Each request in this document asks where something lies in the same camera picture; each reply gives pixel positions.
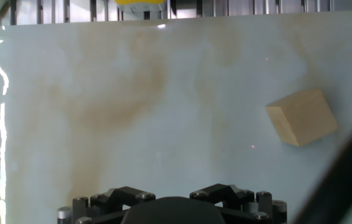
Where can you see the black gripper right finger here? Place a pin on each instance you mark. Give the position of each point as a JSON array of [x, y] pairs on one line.
[[238, 199]]

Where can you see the yellow box green button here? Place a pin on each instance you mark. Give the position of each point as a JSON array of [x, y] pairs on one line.
[[139, 2]]

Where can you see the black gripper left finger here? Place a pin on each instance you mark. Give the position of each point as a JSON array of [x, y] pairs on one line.
[[113, 199]]

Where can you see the small wooden block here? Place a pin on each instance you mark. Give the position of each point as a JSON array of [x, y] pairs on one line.
[[306, 118]]

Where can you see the marble pattern tile slab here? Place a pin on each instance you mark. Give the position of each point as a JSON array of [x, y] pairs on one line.
[[163, 109]]

